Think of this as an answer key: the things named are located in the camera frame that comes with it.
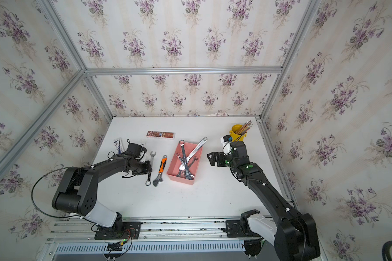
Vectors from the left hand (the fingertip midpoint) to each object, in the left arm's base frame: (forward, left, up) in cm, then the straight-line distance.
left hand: (152, 170), depth 92 cm
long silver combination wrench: (-4, -21, +2) cm, 21 cm away
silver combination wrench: (-7, +1, -1) cm, 8 cm away
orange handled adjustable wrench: (-5, -5, 0) cm, 7 cm away
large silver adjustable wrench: (+1, -18, +3) cm, 18 cm away
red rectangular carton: (+26, -1, +2) cm, 26 cm away
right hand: (+1, -36, +15) cm, 39 cm away
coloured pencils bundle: (+21, -54, +12) cm, 60 cm away
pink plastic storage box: (+3, -13, +3) cm, 13 cm away
